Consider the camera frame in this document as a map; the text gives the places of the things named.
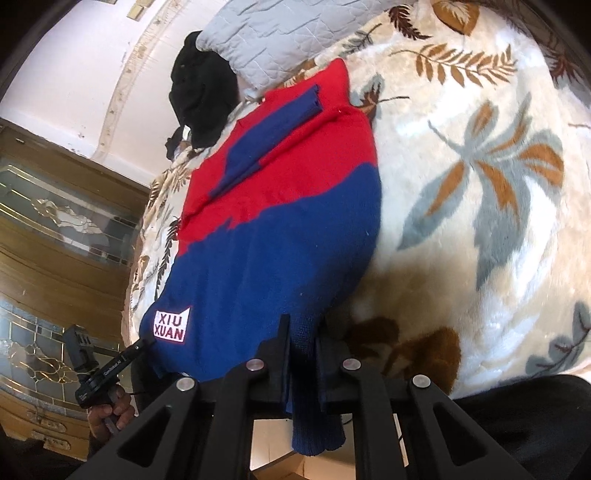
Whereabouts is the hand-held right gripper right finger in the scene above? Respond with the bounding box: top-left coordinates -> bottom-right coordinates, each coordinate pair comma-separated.
316,333 -> 523,480

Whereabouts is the black cloth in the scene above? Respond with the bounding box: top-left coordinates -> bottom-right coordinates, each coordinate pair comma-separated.
170,31 -> 241,149

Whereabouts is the person's left hand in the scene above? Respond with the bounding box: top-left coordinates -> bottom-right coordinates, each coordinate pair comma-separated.
88,385 -> 136,437

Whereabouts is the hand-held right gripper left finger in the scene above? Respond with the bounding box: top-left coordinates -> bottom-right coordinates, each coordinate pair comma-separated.
69,314 -> 293,480

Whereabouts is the cream leaf-print plush blanket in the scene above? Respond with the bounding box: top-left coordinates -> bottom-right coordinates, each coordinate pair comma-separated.
124,0 -> 591,402

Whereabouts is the dark patterned cloth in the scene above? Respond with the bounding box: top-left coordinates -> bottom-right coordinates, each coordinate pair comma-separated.
163,124 -> 193,160

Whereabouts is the wooden cabinet with glass doors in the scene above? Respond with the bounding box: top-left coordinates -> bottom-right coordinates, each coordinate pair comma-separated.
0,117 -> 154,462

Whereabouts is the grey quilted pillow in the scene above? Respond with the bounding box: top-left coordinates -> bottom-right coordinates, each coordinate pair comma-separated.
196,0 -> 389,99

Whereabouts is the red and blue knit sweater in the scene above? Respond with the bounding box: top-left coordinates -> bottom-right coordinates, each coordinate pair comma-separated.
148,58 -> 383,457

